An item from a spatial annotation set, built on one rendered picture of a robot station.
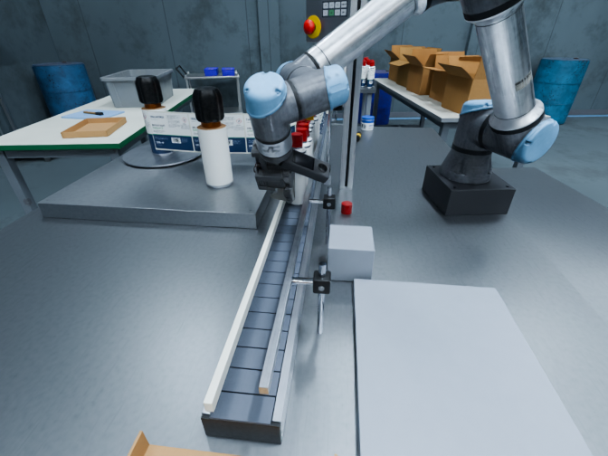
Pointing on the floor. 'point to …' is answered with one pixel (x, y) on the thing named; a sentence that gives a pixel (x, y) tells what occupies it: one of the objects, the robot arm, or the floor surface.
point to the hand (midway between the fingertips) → (292, 198)
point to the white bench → (132, 130)
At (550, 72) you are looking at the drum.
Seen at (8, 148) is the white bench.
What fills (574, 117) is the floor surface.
